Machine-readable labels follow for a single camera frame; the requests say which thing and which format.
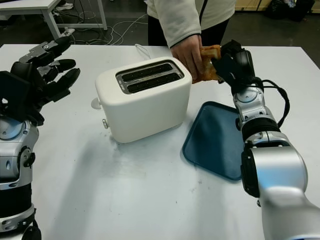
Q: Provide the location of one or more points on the wooden crate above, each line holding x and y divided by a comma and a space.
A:
252, 4

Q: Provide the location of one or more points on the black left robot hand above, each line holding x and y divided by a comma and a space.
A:
57, 80

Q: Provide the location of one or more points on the white two-slot toaster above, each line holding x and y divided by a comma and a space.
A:
147, 112

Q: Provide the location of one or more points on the white metal-leg desk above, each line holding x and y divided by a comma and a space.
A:
51, 20

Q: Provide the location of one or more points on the white sneaker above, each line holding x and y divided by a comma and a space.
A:
64, 5

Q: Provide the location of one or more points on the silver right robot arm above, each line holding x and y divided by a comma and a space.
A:
275, 175

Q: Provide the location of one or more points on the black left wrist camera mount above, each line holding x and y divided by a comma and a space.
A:
15, 92

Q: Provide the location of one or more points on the browned toast slice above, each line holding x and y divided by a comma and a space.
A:
206, 71

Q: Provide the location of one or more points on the person right forearm beige sleeve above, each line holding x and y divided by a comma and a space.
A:
180, 22

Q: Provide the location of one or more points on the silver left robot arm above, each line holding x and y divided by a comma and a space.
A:
12, 155

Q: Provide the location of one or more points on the black bag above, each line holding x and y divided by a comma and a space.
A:
290, 10

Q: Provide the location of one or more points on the blue plastic tray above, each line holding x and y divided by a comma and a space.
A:
212, 142

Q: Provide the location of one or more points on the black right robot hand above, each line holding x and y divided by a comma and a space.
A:
242, 67

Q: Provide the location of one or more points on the white toaster lever knob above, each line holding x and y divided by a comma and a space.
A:
95, 103

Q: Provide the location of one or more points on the person right hand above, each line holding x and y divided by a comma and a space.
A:
187, 55

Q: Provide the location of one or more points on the person in beige sweater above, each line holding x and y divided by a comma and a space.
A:
217, 15

